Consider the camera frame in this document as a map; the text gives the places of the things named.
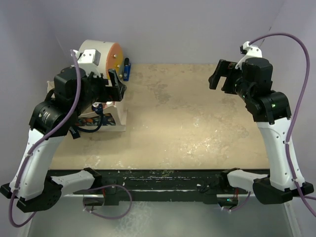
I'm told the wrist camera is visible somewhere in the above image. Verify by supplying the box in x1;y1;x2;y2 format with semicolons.
74;49;101;75
236;41;262;69

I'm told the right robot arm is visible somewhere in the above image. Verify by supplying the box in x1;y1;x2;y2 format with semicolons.
208;57;314;204

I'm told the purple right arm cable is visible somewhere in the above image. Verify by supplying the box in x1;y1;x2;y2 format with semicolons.
249;33;316;227

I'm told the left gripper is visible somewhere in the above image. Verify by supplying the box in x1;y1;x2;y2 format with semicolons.
72;69;126;117

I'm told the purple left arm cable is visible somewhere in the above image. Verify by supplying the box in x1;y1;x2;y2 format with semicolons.
8;49;82;228

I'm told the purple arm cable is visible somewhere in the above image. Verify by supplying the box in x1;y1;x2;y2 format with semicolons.
249;33;316;227
8;49;82;228

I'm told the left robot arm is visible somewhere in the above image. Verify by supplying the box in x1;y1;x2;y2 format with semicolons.
0;67;126;213

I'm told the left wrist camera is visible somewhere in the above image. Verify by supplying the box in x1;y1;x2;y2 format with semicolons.
74;49;101;75

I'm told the orange blue pump bottle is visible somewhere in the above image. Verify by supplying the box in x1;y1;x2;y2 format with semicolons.
91;103;103;115

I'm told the white cylinder drum orange face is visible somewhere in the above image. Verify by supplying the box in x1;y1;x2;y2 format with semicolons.
76;39;124;79

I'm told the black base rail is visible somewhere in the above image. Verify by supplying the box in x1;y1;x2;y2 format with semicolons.
73;169;247;206

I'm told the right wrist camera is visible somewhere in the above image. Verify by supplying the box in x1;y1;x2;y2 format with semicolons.
236;41;262;69

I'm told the blue lighter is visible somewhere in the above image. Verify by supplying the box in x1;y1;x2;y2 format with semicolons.
123;57;131;81

